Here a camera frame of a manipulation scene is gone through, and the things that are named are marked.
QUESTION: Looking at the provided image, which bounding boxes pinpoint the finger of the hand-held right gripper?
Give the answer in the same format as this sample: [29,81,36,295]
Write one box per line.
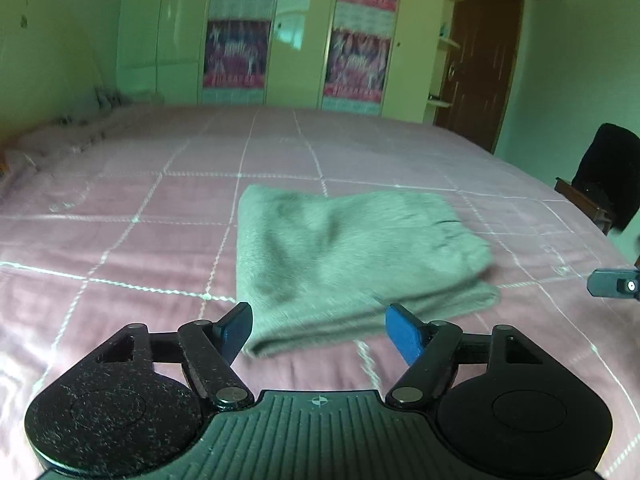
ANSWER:
[586,268,640,302]

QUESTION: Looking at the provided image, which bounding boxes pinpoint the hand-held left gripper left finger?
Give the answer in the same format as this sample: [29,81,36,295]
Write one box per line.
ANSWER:
[95,302,256,410]

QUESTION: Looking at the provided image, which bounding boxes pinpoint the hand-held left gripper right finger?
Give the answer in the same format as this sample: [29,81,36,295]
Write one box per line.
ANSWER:
[385,303,546,410]

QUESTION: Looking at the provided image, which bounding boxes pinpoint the green towel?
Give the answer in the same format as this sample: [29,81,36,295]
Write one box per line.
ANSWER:
[235,184,501,359]

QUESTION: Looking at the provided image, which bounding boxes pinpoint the wooden chair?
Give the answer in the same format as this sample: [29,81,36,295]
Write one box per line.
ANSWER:
[554,176,617,236]

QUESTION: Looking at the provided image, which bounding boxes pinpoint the black garment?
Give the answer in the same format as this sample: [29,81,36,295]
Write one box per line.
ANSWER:
[571,122,640,232]

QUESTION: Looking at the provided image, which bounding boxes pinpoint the pink checked bedspread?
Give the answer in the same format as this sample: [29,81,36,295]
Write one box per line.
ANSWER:
[0,104,640,480]

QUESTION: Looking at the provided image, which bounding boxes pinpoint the brown wooden door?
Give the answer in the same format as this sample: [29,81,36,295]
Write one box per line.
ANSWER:
[432,0,526,156]

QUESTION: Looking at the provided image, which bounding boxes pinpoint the cream wardrobe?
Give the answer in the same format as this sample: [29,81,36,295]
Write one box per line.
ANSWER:
[117,0,448,123]

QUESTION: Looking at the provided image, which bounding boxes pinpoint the rumpled pale bedding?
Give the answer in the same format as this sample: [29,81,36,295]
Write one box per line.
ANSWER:
[0,87,166,183]

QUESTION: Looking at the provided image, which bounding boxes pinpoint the cream corner wall shelves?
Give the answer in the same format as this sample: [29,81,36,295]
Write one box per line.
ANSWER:
[425,0,469,123]

